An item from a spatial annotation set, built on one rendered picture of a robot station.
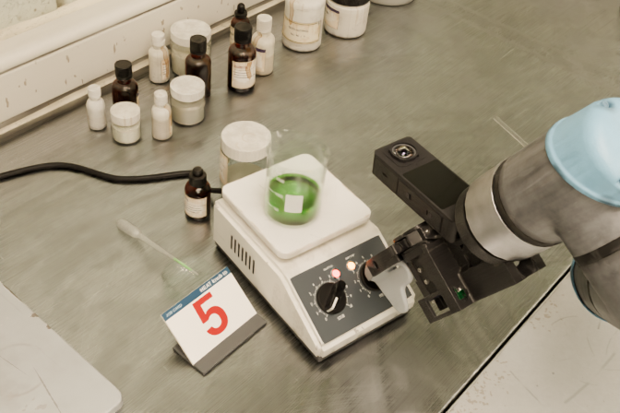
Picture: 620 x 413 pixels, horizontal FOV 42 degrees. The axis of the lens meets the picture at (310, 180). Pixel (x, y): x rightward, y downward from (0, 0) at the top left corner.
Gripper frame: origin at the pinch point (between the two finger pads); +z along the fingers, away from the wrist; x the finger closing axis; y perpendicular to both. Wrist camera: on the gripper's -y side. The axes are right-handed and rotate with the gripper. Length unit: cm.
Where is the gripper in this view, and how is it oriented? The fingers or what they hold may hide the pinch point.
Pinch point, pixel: (376, 264)
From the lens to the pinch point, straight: 83.6
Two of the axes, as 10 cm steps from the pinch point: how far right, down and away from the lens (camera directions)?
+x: 8.0, -3.4, 5.0
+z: -3.8, 3.7, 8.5
